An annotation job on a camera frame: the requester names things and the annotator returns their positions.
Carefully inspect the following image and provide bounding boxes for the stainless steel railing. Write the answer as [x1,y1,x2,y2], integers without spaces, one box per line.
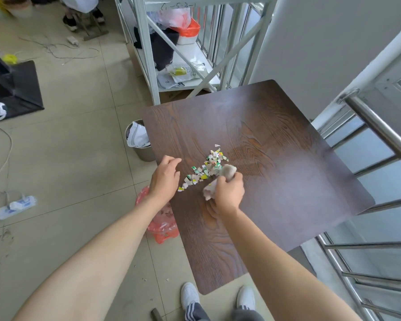
[312,88,401,321]

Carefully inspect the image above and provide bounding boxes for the person's left forearm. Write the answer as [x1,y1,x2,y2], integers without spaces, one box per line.
[13,196,161,321]

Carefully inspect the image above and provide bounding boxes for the grey metal trash can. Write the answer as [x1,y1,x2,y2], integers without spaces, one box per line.
[125,119,156,162]

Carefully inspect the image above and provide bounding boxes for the black fabric bag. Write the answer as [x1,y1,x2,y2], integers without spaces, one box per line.
[134,27,180,71]

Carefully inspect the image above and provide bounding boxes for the person's white left shoe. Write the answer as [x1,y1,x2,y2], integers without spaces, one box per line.
[181,282,200,311]

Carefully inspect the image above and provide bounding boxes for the white window grille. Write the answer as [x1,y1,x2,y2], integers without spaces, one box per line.
[187,2,272,91]

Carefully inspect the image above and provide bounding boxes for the orange and white container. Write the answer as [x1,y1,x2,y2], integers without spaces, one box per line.
[176,18,201,46]

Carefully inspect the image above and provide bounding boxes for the person's right hand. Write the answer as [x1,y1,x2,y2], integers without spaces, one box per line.
[213,172,245,216]

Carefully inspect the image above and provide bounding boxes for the pile of coloured paper scraps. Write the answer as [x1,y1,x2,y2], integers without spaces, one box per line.
[177,144,230,193]

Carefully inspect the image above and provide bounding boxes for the person's grey right trouser leg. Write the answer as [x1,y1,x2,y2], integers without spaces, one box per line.
[231,306,265,321]

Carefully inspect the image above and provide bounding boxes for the person's white right shoe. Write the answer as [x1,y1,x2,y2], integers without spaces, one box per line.
[236,285,256,311]

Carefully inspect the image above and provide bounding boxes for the red plastic bag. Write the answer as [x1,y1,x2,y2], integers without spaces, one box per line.
[135,186,180,245]

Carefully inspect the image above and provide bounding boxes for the person's grey striped left trouser leg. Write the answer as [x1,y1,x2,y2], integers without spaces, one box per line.
[184,301,211,321]

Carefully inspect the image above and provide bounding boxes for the person's white shoe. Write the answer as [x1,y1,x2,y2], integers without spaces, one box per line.
[181,282,200,311]
[236,285,256,311]

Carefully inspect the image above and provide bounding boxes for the white power strip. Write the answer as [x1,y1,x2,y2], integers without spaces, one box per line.
[0,196,37,220]

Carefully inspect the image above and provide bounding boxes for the white flat pouch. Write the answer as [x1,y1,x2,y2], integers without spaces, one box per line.
[156,71,185,90]

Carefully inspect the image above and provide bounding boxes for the beige cleaning cloth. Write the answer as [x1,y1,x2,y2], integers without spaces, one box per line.
[203,165,238,201]

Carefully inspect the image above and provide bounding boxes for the white power cable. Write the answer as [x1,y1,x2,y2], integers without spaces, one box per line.
[0,123,14,198]

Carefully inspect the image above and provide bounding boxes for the black floor stand base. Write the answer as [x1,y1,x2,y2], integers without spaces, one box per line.
[0,44,45,119]

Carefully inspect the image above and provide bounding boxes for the beige bucket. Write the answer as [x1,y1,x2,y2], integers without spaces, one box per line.
[2,0,34,19]

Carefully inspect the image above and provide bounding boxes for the person's right forearm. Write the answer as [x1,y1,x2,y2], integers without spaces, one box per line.
[220,209,363,321]

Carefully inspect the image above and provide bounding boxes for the person's left hand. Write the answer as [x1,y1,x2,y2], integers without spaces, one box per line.
[149,155,182,207]

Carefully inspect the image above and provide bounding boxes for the thin grey floor cables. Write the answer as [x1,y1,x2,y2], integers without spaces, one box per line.
[18,35,101,66]

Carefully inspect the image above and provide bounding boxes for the metal stool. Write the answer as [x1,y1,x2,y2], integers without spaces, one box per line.
[74,10,109,42]

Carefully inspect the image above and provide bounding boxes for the clear bag with yellow item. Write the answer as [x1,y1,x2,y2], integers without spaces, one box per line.
[165,62,206,85]

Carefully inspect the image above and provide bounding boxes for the translucent plastic bag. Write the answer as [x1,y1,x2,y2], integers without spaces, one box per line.
[150,7,192,31]

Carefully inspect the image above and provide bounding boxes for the white metal shelf rack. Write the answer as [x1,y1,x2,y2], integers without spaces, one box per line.
[114,0,278,106]

